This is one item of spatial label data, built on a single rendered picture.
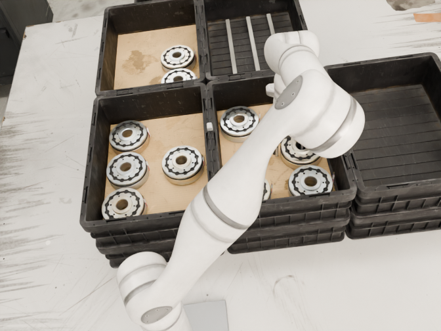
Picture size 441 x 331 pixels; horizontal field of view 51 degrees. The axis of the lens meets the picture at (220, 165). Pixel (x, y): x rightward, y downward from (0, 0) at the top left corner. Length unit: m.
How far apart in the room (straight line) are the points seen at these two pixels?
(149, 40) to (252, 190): 1.00
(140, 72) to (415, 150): 0.81
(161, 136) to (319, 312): 0.60
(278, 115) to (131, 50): 0.99
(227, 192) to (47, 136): 1.00
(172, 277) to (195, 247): 0.07
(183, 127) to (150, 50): 0.36
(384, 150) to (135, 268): 0.70
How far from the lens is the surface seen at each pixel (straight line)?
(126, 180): 1.16
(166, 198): 1.14
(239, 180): 0.64
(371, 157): 1.20
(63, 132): 1.56
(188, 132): 1.25
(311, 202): 1.00
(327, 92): 0.60
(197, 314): 1.11
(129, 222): 1.01
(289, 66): 0.78
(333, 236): 1.18
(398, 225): 1.20
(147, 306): 0.79
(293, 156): 1.14
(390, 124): 1.28
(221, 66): 1.42
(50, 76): 1.78
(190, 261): 0.72
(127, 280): 0.81
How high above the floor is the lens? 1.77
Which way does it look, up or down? 53 degrees down
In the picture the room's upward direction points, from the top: 10 degrees counter-clockwise
